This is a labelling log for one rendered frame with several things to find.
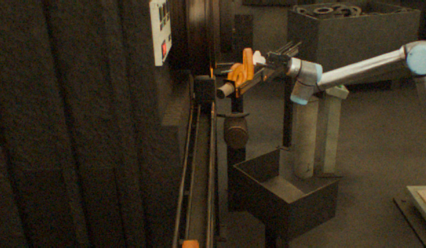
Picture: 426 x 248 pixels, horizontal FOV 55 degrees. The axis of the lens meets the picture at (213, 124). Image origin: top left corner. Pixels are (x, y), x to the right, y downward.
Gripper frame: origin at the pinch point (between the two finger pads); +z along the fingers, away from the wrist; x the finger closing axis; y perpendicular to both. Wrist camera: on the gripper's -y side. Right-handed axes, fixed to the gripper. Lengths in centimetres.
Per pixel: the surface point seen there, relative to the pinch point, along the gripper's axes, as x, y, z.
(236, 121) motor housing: 3.8, -31.7, -2.2
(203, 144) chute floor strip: 51, -26, 15
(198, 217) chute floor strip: 92, -31, 14
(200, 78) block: 12.4, -10.8, 21.1
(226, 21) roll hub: 48, 23, 18
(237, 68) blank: -12.4, -8.4, 2.6
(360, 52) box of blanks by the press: -169, -6, -120
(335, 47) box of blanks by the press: -162, -7, -95
